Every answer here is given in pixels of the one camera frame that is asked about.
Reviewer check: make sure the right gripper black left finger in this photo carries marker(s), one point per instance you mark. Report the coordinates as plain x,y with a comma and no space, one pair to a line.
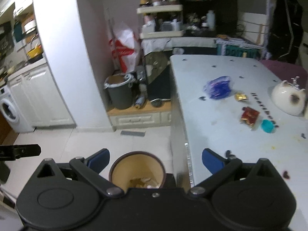
88,171

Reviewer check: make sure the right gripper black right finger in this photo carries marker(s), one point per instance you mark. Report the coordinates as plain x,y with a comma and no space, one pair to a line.
221,170

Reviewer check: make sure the red candy wrapper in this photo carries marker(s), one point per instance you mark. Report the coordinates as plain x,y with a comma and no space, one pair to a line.
249,116

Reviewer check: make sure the teal round lid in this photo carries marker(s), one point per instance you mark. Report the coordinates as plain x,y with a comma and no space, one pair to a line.
267,126

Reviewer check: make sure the gold foil wrapper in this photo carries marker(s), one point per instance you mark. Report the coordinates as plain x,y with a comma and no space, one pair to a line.
241,97

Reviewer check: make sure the blue transparent plastic bag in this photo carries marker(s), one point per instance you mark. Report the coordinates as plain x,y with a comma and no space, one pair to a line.
218,88

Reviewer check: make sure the dark grey trash bin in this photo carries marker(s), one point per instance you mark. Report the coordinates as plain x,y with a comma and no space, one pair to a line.
119,89

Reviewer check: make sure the white washing machine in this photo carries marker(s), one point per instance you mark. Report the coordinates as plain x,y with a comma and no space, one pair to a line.
12,113

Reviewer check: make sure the brown round waste basket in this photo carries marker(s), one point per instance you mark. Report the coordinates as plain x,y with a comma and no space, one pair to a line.
138,169

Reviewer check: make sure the grey floor mat strip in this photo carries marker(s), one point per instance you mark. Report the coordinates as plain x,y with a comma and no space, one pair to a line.
132,133

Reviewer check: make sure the white kitchen cabinet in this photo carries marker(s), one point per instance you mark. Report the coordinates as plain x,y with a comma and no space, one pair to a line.
38,98

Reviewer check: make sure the low wooden drawer bench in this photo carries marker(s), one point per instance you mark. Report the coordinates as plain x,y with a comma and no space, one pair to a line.
148,116

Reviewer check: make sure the blue spray can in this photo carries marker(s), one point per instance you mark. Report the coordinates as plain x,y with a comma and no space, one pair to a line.
139,103

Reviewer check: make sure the small black bowl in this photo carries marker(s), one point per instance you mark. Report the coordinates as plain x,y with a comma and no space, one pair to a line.
157,103

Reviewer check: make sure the white cat shaped ceramic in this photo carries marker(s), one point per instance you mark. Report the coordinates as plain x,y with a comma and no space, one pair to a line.
289,97

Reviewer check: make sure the teal prizon sign box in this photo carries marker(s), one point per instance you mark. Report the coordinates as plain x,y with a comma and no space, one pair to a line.
237,51

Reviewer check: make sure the black totoro cloth cover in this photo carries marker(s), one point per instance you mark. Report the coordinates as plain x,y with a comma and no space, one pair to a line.
157,65

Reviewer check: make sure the red white shopping bag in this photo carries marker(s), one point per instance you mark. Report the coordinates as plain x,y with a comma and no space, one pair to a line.
125,47

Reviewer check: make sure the white plastic bottle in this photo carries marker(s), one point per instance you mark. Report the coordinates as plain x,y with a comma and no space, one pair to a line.
211,20

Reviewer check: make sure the cream two tier shelf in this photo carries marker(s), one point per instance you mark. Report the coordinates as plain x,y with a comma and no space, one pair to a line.
164,21

